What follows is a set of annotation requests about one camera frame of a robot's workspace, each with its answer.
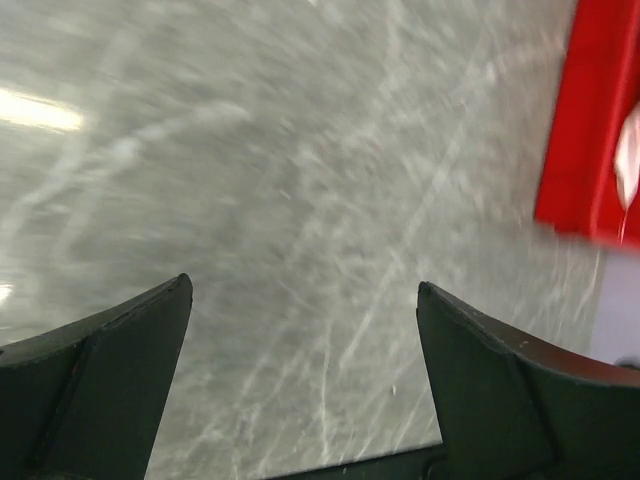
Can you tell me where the white t-shirt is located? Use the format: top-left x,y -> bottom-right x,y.
612,99 -> 640,211

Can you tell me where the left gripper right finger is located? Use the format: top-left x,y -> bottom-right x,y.
417,282 -> 639,479

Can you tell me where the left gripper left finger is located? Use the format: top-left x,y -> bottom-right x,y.
1,274 -> 193,479

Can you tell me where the red plastic bin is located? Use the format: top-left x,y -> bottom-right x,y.
534,0 -> 639,251

